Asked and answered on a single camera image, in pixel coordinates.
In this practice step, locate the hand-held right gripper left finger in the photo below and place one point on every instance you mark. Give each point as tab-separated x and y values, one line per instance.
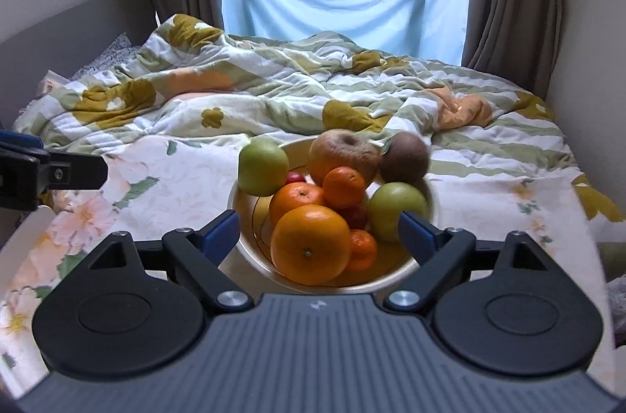
222	233

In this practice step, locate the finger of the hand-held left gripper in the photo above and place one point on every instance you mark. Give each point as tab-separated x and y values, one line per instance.
78	171
19	139

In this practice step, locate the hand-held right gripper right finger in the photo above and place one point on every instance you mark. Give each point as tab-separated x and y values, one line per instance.
415	233

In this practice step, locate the cream bowl with yellow inside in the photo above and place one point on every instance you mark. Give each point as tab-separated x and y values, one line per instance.
244	247

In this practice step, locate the small mandarin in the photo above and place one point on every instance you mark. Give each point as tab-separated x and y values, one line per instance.
364	249
344	187

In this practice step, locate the red apple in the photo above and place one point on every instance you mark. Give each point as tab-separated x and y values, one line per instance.
355	216

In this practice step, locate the brown kiwi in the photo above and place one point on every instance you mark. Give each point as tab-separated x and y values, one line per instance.
406	156

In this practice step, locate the green apple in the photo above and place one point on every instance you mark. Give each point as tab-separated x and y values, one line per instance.
391	207
261	166

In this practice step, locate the medium orange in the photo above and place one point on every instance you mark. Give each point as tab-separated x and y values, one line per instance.
293	200

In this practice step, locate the large orange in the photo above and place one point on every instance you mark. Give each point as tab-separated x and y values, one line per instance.
310	247

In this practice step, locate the small red fruit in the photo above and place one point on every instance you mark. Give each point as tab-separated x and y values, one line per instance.
294	177

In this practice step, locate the pink pillow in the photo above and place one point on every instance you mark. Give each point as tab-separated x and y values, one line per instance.
49	83

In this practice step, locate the white floral bed sheet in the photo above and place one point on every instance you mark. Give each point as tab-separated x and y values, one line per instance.
161	193

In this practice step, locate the large wrinkled yellow-red apple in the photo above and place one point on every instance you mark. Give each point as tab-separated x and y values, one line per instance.
342	151

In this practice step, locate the grey bed headboard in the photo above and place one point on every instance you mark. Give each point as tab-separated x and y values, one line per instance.
63	31

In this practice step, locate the patterned grey pillow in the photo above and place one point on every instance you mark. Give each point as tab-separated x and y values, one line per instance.
105	53

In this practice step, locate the floral striped quilt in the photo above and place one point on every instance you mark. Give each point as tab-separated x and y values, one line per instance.
244	95

